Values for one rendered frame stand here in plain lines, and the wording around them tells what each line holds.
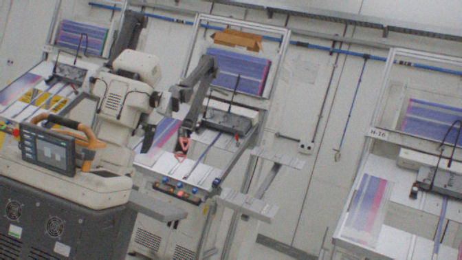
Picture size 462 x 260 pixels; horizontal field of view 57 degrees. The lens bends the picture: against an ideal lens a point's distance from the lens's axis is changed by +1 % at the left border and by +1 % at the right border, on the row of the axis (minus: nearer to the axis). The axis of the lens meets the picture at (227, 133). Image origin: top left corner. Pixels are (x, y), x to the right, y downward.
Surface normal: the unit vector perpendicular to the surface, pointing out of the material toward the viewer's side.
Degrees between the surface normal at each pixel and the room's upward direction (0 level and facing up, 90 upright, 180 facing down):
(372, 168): 44
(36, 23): 90
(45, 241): 90
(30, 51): 90
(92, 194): 90
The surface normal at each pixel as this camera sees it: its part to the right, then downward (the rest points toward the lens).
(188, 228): -0.38, -0.07
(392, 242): -0.07, -0.74
